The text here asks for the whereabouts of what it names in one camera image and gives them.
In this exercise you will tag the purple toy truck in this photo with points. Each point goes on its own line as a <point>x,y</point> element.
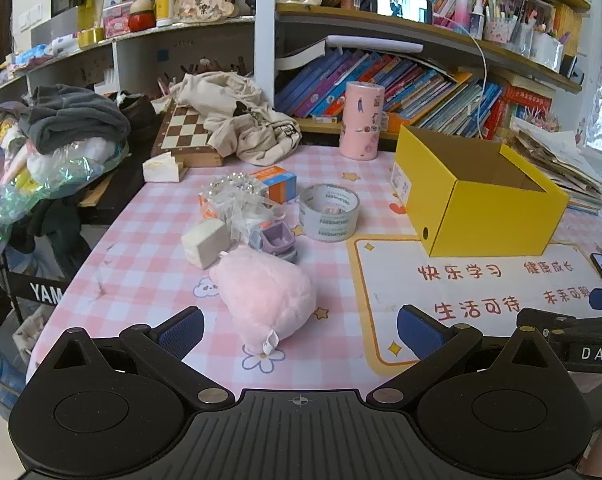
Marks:
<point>276,237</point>

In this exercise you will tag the row of colourful books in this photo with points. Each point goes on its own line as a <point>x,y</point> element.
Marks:
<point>431,95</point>

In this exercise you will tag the smartphone playing video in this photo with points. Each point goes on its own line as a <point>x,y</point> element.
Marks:
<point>403,6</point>

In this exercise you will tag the orange and blue carton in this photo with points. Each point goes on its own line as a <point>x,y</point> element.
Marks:
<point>281,187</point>

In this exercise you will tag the white bookshelf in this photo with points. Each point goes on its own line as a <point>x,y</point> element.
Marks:
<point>266,35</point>

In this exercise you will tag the stack of papers and booklets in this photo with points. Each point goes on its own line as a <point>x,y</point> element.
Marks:
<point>556,160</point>

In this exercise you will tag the white lamp bar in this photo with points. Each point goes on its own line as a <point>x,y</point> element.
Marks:
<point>376,44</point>

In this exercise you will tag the pink pen holder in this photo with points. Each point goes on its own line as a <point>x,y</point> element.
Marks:
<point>498,30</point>

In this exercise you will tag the wooden chessboard box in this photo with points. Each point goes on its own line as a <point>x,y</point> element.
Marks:
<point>181,132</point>

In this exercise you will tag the black keyboard case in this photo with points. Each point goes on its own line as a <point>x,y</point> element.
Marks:
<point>36,285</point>

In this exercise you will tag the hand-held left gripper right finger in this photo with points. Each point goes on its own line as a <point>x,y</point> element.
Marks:
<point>416,332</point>

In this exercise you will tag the pink tissue box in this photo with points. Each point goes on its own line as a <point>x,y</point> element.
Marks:
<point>116,22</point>

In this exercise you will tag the grey tape roll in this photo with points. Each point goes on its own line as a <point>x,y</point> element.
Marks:
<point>331,230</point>

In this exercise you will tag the pink white spray bottle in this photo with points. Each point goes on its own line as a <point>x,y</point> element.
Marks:
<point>464,5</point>

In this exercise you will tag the yellow cardboard box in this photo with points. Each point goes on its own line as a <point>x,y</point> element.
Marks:
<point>481,220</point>

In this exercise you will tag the cream cube box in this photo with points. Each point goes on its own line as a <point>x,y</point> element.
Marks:
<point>206,245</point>

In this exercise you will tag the pearl accessory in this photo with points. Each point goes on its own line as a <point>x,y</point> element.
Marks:
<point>231,195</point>

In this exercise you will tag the pink plush toy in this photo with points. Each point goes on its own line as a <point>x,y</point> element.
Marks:
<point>266,295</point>

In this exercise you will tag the red and cream doll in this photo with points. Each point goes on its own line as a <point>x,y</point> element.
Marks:
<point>142,17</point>

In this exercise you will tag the grey clothes pile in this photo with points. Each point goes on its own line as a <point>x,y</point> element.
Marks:
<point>76,115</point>

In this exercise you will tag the pink sticker canister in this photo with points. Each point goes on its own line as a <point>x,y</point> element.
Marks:
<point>361,130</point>

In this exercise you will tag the beige tote bag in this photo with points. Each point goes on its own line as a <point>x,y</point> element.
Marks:
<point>251,135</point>

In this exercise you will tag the iridescent plastic wrap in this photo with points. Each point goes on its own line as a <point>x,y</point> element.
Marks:
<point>56,172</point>

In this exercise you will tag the dark brown bag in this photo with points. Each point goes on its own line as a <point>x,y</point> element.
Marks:
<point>138,115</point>

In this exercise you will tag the white wedge box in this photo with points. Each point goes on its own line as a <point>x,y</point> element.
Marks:
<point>161,170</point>

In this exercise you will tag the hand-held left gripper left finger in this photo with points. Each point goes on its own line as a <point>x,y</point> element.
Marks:
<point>183,332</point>

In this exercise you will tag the white storage box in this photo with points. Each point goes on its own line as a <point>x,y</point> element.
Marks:
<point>546,52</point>

